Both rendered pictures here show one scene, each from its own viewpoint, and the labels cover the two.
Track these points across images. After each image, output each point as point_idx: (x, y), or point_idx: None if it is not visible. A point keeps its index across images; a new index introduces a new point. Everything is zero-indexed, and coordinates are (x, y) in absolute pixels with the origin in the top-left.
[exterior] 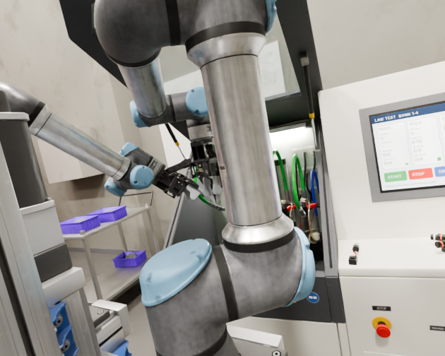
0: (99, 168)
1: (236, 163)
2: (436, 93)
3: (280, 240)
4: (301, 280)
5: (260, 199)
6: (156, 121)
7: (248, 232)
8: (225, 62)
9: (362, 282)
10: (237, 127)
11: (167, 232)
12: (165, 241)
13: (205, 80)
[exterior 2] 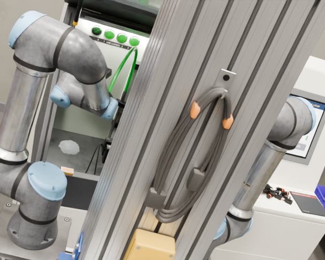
0: (95, 103)
1: (257, 188)
2: (294, 87)
3: (252, 217)
4: (247, 231)
5: (255, 201)
6: None
7: (243, 212)
8: (280, 153)
9: None
10: (267, 176)
11: (44, 124)
12: (42, 135)
13: (266, 152)
